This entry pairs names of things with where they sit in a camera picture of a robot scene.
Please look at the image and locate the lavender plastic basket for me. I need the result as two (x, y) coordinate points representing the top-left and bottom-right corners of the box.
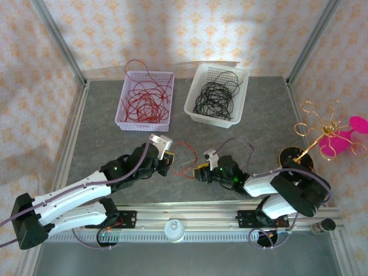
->
(114, 71), (175, 133)

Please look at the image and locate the red cable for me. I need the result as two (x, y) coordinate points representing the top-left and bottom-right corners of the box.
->
(171, 141), (199, 178)
(124, 59), (166, 98)

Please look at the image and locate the white plastic basket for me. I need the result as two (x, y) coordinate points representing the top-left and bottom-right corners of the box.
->
(183, 63), (250, 129)

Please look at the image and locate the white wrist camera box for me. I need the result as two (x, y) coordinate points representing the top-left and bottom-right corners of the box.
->
(148, 133), (174, 160)
(203, 148), (221, 171)

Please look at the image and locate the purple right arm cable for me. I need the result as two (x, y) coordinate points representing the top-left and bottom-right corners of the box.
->
(214, 139), (333, 251)

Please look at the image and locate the pink fluffy ornament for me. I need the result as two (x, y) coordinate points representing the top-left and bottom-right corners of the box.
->
(319, 116), (368, 158)

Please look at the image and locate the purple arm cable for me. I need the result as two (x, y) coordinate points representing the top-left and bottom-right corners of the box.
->
(0, 139), (153, 251)
(214, 139), (333, 251)

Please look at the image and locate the grey slotted cable duct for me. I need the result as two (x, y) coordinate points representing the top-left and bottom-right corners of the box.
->
(43, 232), (261, 243)

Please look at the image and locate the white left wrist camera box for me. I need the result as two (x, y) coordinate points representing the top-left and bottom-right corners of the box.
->
(148, 133), (174, 160)

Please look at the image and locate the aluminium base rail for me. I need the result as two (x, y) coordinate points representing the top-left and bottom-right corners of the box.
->
(30, 201), (344, 232)

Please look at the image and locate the bunch of red cables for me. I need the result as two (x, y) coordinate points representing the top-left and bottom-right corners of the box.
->
(120, 75), (175, 123)

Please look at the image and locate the bunch of black cables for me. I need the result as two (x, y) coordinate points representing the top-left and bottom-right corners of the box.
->
(192, 71), (242, 121)

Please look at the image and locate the white round cap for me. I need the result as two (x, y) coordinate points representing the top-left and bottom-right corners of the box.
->
(163, 219), (186, 244)

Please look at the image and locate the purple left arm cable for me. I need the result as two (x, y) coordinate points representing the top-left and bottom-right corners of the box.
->
(0, 139), (153, 251)

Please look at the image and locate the aluminium frame post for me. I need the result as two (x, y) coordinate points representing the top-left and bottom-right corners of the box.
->
(287, 0), (343, 86)
(30, 0), (88, 87)

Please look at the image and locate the gold wire ornament stand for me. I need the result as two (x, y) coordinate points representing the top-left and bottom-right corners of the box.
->
(278, 99), (367, 173)

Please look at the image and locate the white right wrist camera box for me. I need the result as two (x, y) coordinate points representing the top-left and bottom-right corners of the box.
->
(203, 148), (221, 171)

